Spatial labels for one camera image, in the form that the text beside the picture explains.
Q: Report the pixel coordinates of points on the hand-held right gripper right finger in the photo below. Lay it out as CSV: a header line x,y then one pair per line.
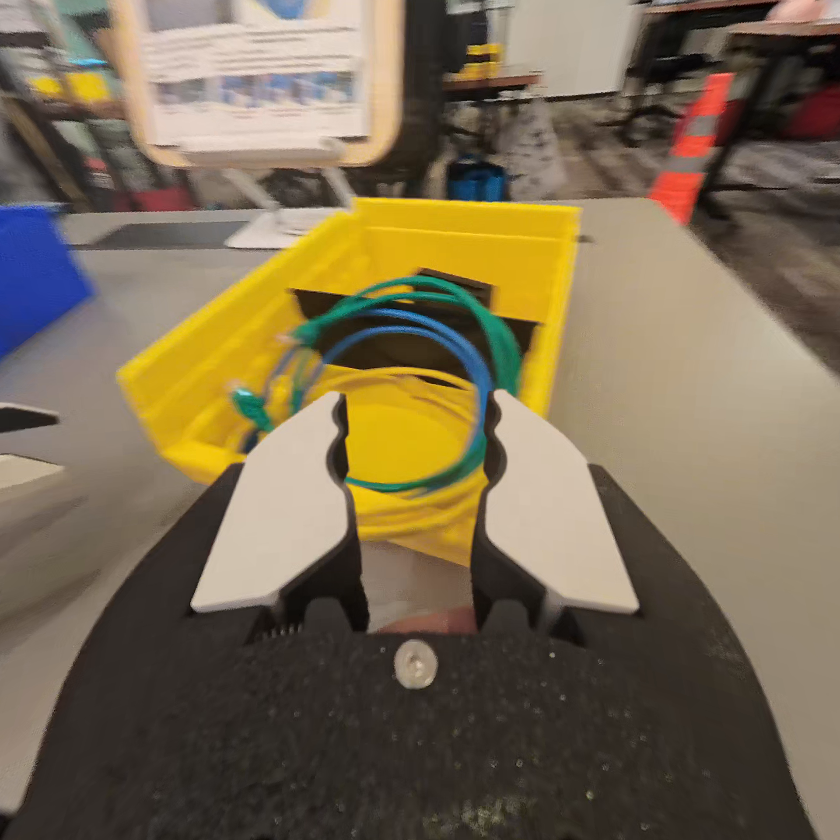
x,y
558,518

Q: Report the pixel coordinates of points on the yellow plastic bin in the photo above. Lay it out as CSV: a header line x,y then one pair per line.
x,y
459,256

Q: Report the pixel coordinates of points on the black divider of yellow bin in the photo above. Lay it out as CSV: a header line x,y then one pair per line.
x,y
407,351

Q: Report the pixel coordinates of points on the instruction sheet on wooden board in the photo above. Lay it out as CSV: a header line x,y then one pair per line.
x,y
262,65

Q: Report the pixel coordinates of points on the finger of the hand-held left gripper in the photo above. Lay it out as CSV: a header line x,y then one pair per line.
x,y
26,472
23,418

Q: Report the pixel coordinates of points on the white tablet stand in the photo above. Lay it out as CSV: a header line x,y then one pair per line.
x,y
262,233

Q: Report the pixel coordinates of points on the blue plastic bin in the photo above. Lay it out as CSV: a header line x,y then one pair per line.
x,y
33,275

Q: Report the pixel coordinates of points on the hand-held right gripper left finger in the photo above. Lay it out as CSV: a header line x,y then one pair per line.
x,y
275,512

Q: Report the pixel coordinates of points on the orange traffic cone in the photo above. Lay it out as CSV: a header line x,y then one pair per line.
x,y
695,144

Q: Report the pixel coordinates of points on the blue bucket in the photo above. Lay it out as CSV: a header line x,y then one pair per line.
x,y
479,180

